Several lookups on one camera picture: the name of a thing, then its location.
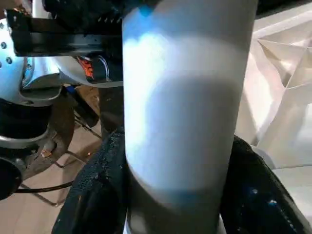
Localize white plastic table top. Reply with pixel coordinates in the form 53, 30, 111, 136
233, 10, 312, 220

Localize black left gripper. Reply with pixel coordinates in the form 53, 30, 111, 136
5, 0, 159, 83

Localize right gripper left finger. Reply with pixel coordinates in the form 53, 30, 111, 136
50, 128, 133, 234

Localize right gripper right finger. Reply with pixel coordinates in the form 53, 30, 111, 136
218, 135, 308, 234

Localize white plastic table leg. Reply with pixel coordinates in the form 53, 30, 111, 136
121, 0, 259, 234

